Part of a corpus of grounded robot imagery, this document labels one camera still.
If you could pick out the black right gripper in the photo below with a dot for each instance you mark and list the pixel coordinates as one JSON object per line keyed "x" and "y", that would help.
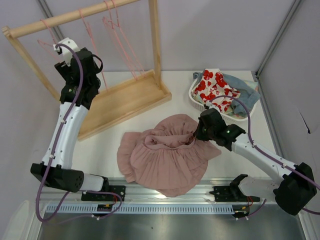
{"x": 200, "y": 132}

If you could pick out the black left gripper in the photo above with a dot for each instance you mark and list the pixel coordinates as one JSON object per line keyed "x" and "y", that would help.
{"x": 63, "y": 67}

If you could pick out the pink pleated skirt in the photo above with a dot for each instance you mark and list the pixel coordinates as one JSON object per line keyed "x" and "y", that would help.
{"x": 167, "y": 158}

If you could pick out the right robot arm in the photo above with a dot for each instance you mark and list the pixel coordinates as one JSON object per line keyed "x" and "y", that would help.
{"x": 290, "y": 185}

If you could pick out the red floral white garment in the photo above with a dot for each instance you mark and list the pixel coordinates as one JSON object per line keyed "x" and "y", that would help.
{"x": 209, "y": 85}

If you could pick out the wooden clothes rack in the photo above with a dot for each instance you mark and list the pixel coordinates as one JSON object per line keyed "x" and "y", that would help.
{"x": 119, "y": 103}

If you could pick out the blue denim garment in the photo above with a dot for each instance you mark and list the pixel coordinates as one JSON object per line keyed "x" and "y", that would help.
{"x": 214, "y": 88}

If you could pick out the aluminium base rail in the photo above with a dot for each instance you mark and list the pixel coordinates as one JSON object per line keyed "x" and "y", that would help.
{"x": 137, "y": 194}

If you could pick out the white slotted cable duct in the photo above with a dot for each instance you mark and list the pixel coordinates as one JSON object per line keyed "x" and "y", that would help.
{"x": 95, "y": 208}

